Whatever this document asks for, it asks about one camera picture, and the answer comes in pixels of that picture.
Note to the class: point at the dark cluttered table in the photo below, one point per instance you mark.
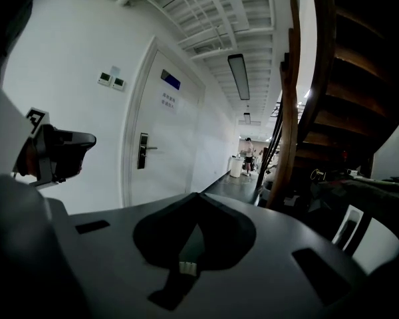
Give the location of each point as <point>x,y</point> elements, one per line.
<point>369,188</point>

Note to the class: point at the long black ceiling lamp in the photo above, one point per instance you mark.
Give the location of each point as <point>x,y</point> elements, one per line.
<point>239,75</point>

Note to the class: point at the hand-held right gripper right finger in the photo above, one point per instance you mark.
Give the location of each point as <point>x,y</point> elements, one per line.
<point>226,241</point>

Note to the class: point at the white paper notice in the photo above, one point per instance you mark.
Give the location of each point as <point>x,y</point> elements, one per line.
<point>169,101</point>

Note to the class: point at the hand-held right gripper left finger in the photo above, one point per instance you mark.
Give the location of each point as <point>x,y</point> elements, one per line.
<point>159,238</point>

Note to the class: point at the blue door sign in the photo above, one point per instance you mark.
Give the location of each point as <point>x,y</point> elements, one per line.
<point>170,79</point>

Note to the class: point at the white door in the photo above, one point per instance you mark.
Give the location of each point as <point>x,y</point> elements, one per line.
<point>168,128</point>

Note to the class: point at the wooden staircase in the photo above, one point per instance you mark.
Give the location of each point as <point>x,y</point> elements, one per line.
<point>336,88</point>

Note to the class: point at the white bin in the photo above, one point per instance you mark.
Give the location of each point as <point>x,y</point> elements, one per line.
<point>236,167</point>

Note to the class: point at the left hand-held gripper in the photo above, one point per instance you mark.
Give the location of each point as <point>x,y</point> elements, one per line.
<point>60,151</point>

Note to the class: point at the small black ceiling lamp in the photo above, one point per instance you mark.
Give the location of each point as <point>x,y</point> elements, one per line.
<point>247,118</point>

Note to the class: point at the white wall thermostat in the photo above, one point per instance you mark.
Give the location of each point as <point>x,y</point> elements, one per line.
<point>104,77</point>
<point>118,83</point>

